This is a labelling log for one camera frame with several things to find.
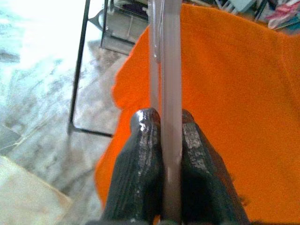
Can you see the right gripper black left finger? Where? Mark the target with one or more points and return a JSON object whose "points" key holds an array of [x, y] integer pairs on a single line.
{"points": [[138, 168]]}

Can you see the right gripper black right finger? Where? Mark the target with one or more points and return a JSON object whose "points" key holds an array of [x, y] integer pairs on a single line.
{"points": [[204, 175]]}

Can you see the pink plastic hanger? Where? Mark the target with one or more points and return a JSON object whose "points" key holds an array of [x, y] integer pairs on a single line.
{"points": [[171, 93]]}

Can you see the orange shirt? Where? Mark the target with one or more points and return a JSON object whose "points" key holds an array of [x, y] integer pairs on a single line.
{"points": [[234, 93]]}

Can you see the black metal drying rack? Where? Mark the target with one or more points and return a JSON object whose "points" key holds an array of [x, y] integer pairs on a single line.
{"points": [[78, 70]]}

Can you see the light pink cloth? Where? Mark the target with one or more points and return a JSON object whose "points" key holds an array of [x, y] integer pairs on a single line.
{"points": [[281, 11]]}

